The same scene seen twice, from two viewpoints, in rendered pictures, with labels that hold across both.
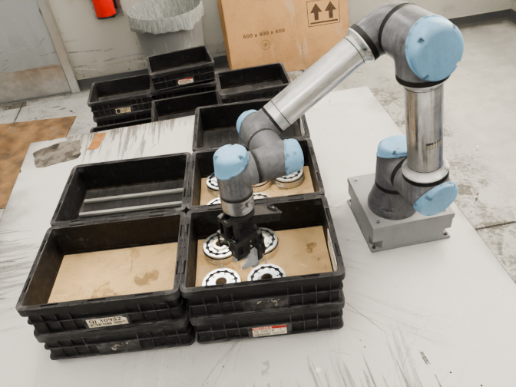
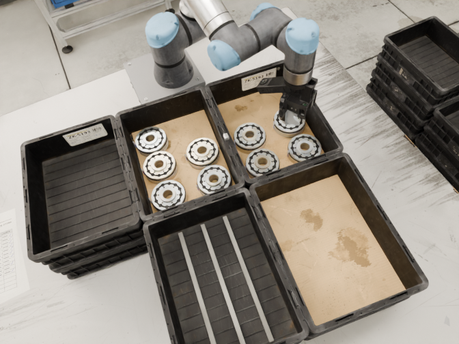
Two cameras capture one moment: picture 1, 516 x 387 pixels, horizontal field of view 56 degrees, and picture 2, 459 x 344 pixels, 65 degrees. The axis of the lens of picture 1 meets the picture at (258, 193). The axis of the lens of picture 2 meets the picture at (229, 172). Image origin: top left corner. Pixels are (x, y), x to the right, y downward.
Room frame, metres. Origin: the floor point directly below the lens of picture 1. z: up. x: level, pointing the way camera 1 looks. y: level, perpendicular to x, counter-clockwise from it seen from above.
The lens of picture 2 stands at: (1.20, 0.64, 1.81)
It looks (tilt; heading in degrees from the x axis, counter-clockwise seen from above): 60 degrees down; 256
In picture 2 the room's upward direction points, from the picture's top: 8 degrees counter-clockwise
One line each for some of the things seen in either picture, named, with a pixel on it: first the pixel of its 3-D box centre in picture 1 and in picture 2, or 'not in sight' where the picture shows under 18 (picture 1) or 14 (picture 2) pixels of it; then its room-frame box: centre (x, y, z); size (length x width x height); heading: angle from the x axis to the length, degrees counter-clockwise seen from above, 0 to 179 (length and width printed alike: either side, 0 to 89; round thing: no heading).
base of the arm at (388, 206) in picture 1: (393, 190); (171, 64); (1.10, -0.41, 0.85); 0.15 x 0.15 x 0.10
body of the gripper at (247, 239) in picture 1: (239, 228); (298, 93); (0.83, 0.05, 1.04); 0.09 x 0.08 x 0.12; 127
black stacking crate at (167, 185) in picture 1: (130, 201); (220, 280); (1.21, 0.41, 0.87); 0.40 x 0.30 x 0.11; 88
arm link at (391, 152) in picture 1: (398, 160); (166, 37); (1.09, -0.41, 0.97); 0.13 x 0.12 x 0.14; 15
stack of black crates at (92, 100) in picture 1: (127, 110); not in sight; (2.87, 0.77, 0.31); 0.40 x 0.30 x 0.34; 94
